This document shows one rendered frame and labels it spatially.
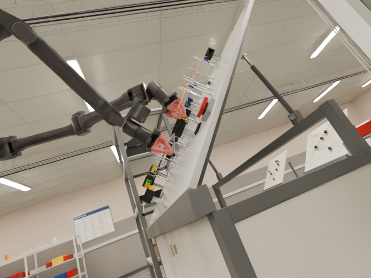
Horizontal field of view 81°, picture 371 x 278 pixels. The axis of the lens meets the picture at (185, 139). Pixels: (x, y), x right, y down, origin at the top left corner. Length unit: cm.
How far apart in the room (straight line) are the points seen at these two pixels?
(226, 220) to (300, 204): 21
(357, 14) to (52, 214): 910
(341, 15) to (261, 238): 46
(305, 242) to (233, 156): 885
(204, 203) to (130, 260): 797
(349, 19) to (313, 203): 42
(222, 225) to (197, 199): 8
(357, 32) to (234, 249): 46
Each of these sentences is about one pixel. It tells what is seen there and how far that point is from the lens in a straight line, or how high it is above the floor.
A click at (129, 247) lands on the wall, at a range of 842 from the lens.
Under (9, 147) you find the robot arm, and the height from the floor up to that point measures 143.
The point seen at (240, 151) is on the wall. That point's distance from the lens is 962.
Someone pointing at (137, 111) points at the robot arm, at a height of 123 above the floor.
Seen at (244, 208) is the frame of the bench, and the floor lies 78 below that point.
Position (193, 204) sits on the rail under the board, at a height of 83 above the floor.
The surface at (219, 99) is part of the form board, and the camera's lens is 66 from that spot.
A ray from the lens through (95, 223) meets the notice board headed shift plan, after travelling 863.
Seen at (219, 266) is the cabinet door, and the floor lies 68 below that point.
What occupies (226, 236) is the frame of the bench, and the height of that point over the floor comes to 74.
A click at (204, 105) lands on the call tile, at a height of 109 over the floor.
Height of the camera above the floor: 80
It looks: 20 degrees up
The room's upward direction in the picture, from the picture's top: 22 degrees counter-clockwise
